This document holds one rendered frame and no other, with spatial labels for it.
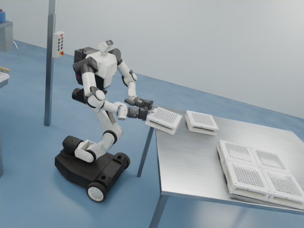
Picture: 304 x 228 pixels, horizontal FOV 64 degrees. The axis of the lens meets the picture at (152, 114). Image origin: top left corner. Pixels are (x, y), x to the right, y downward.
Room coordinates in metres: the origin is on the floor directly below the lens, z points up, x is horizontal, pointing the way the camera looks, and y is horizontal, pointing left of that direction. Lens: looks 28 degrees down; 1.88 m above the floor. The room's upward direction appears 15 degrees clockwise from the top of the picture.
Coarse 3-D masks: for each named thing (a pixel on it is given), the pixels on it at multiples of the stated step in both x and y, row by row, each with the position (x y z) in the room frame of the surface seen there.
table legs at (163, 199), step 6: (150, 126) 2.08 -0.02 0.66; (150, 132) 2.07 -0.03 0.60; (150, 138) 2.07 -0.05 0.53; (144, 150) 2.07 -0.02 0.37; (144, 156) 2.07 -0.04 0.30; (138, 168) 2.09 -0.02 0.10; (138, 174) 2.07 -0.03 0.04; (162, 198) 1.06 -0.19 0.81; (162, 204) 1.07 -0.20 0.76; (156, 210) 1.07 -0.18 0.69; (162, 210) 1.07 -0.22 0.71; (156, 216) 1.06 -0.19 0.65; (156, 222) 1.07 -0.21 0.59
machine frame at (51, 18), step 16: (48, 16) 2.53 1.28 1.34; (48, 32) 2.53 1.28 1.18; (48, 48) 2.53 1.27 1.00; (48, 64) 2.53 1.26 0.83; (48, 80) 2.54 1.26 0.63; (48, 96) 2.54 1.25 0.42; (48, 112) 2.54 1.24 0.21; (0, 144) 1.62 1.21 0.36; (0, 160) 1.60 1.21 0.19; (0, 176) 1.59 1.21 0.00
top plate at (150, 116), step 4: (156, 108) 1.90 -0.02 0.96; (160, 112) 1.84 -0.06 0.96; (172, 112) 1.90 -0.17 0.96; (148, 116) 1.72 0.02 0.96; (152, 116) 1.74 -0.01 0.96; (172, 116) 1.83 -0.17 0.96; (180, 116) 1.87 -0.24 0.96; (152, 120) 1.69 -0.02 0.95; (156, 120) 1.69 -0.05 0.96; (160, 120) 1.70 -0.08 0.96; (172, 120) 1.76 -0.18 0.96; (176, 120) 1.78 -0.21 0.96; (164, 124) 1.67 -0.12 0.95; (168, 124) 1.67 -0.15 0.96; (172, 124) 1.69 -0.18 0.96; (176, 124) 1.71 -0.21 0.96; (172, 128) 1.66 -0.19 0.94
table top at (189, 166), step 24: (216, 120) 2.13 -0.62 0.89; (168, 144) 1.51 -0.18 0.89; (192, 144) 1.60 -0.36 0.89; (216, 144) 1.69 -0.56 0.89; (240, 144) 1.80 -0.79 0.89; (264, 144) 1.91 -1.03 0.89; (288, 144) 2.04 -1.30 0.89; (168, 168) 1.24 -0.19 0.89; (192, 168) 1.31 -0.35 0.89; (216, 168) 1.38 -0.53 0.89; (288, 168) 1.63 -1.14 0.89; (168, 192) 1.05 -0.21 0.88; (192, 192) 1.09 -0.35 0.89; (216, 192) 1.14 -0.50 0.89
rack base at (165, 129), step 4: (180, 120) 1.89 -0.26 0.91; (148, 124) 1.70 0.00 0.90; (152, 124) 1.69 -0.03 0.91; (156, 124) 1.70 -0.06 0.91; (160, 128) 1.68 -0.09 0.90; (164, 128) 1.68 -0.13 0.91; (168, 128) 1.69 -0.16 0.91; (176, 128) 1.75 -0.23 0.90; (168, 132) 1.66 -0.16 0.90; (172, 132) 1.66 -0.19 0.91
